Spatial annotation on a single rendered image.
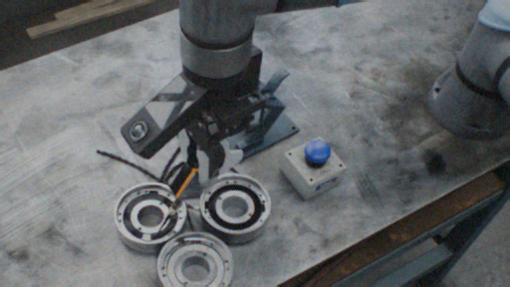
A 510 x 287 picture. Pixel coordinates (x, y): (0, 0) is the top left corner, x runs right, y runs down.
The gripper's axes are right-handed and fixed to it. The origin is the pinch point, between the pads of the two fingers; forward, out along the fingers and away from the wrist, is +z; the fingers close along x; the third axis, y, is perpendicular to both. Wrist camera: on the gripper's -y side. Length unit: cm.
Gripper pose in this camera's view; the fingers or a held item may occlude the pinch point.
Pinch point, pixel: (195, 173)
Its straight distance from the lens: 77.8
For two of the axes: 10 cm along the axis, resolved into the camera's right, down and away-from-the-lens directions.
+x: -5.3, -7.0, 4.8
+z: -0.2, 5.7, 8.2
